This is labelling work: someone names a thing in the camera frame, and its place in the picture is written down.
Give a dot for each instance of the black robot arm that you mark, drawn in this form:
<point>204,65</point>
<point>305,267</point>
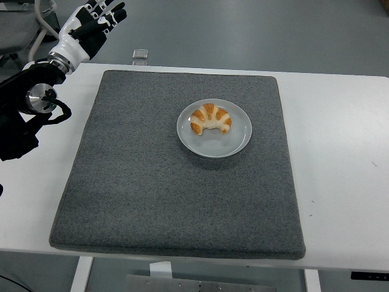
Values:
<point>18,91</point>

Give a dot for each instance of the white paper tag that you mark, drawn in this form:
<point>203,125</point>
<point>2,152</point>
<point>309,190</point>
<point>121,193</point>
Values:
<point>160,270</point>

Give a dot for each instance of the grey felt mat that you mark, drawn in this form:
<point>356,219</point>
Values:
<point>170,197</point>

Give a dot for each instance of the grey office chair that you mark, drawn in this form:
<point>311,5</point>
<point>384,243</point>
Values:
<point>15,30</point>

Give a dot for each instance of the white table leg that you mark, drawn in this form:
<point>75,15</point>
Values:
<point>312,281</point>
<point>81,275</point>

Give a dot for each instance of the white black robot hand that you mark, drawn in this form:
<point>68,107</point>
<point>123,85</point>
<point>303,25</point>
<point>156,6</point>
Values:
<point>71,45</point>

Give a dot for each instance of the white round plate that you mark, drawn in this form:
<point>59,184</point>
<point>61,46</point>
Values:
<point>214,146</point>

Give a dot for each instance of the brown box corner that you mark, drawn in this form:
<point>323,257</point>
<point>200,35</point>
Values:
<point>386,6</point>

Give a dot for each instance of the orange croissant bread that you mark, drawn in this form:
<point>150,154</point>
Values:
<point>209,120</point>

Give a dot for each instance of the black table control panel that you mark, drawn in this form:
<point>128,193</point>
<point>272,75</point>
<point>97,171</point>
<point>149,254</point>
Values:
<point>369,276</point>

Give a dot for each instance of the grey metal plate with screws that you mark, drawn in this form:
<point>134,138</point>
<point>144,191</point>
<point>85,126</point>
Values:
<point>194,284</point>

